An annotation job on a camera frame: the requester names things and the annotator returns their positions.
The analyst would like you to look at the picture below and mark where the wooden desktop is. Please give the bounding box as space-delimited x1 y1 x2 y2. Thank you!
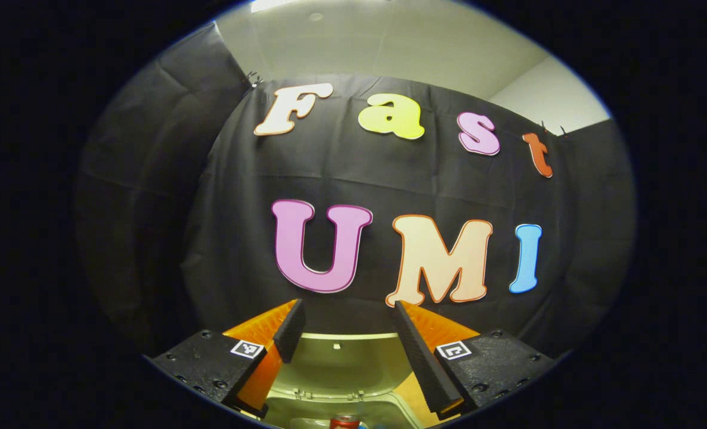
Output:
391 371 449 429

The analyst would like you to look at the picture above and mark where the rectangular ceiling light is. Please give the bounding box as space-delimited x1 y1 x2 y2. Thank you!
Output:
251 0 297 14

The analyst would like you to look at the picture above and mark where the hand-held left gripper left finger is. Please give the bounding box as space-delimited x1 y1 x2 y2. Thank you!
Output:
151 299 306 419

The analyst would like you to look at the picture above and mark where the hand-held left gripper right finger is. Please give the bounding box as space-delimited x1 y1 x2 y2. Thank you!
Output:
394 301 557 418

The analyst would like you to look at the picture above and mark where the black backdrop cloth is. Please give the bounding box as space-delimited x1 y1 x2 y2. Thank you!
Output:
73 24 637 358

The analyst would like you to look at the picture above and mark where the green desktop garbage bin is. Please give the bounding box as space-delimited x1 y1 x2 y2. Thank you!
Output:
264 332 418 429

